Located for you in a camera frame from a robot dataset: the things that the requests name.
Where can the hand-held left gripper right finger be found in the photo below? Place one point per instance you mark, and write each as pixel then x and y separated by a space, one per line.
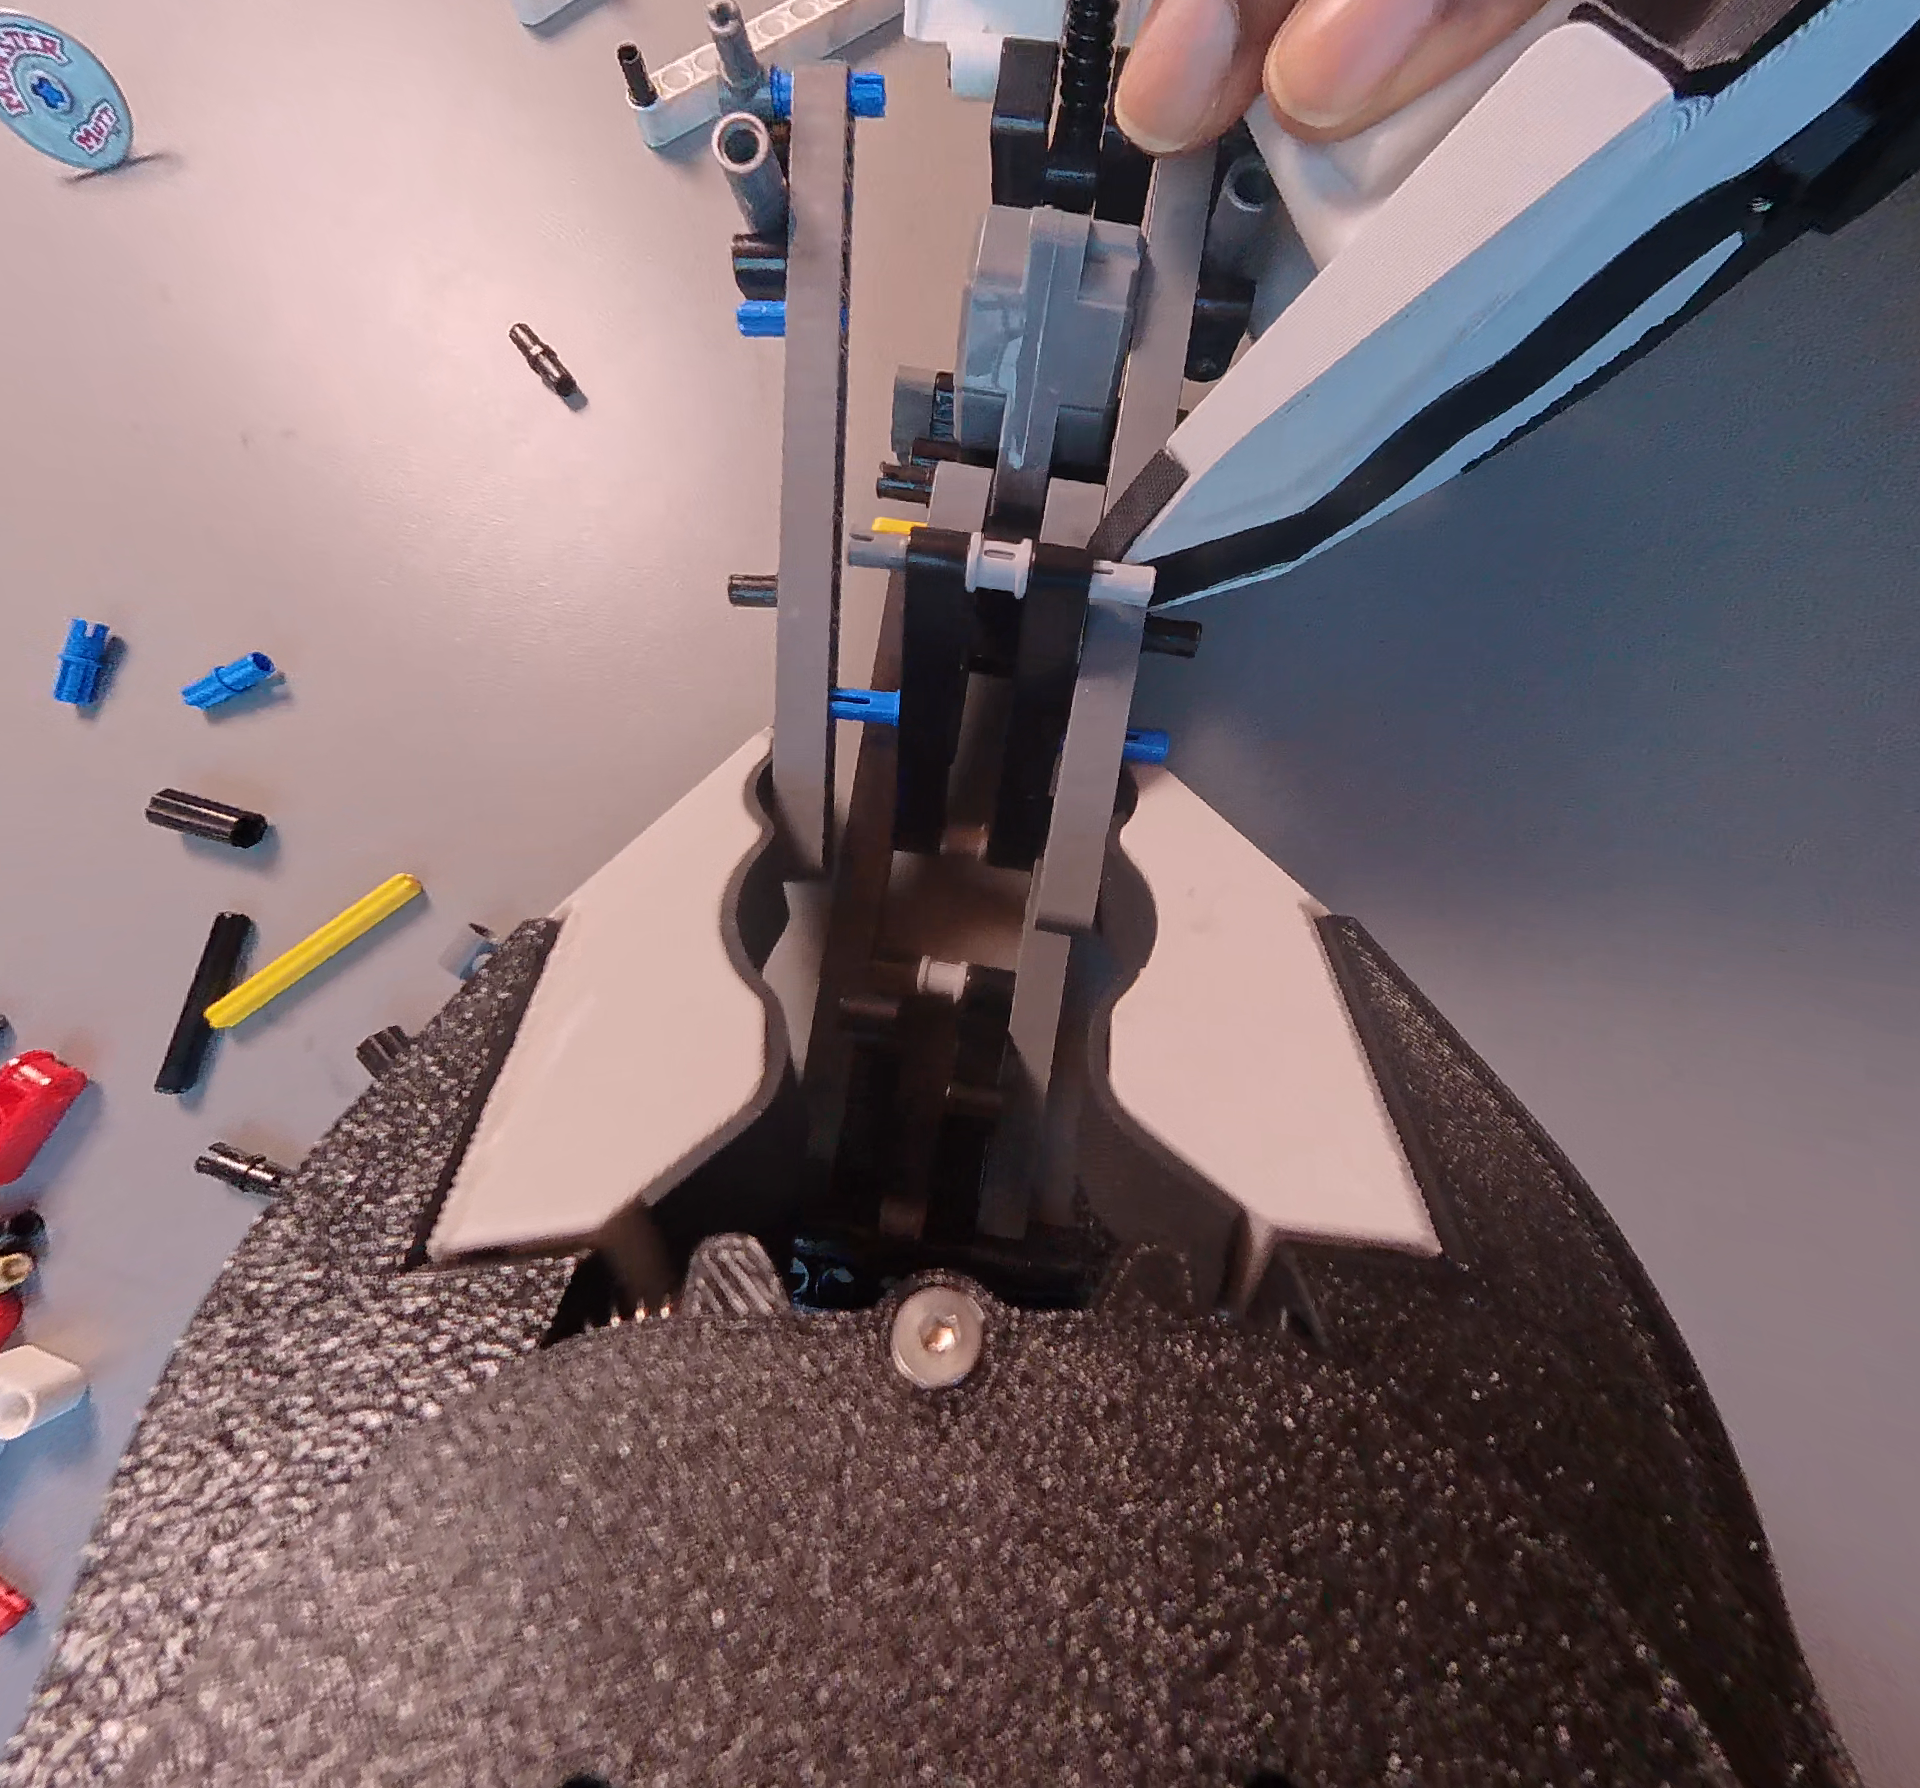
pixel 1261 1070

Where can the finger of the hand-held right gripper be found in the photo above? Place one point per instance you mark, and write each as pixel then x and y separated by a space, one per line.
pixel 1471 169
pixel 1560 363

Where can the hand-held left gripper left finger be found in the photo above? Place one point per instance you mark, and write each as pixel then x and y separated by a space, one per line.
pixel 616 1070

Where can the toy brick model car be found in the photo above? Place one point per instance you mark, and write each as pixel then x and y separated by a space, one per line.
pixel 1037 319

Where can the light grey brick beam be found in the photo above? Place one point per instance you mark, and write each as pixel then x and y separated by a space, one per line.
pixel 796 25

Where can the grey and black connector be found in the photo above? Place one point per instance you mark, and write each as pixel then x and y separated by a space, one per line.
pixel 469 948

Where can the black round brick connector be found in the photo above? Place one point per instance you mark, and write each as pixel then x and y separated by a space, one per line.
pixel 382 1052

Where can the yellow brick axle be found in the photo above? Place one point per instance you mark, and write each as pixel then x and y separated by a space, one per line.
pixel 316 952

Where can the long black brick pin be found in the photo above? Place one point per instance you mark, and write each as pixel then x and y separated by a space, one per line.
pixel 241 1171

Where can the black brick axle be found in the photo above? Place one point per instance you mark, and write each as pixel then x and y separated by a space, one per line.
pixel 205 1003

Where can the black cylinder brick pin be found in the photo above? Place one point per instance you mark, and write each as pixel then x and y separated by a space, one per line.
pixel 208 820

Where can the blue brick pin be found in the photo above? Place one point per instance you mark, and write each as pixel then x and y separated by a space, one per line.
pixel 85 664
pixel 231 682

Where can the red brick piece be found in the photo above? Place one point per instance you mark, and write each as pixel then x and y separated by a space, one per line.
pixel 38 1114

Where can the pile of small brick pieces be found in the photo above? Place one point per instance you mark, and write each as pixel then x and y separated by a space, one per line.
pixel 38 1393

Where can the small black pin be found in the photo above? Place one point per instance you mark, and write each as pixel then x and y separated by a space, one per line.
pixel 544 363

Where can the round grey disc piece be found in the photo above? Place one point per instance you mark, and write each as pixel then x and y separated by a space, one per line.
pixel 60 94

